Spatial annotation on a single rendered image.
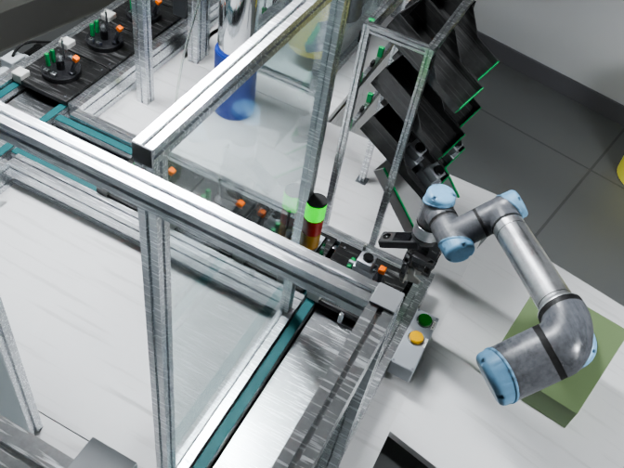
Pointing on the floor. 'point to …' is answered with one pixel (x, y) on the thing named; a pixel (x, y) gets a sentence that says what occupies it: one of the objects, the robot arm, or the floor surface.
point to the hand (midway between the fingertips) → (401, 278)
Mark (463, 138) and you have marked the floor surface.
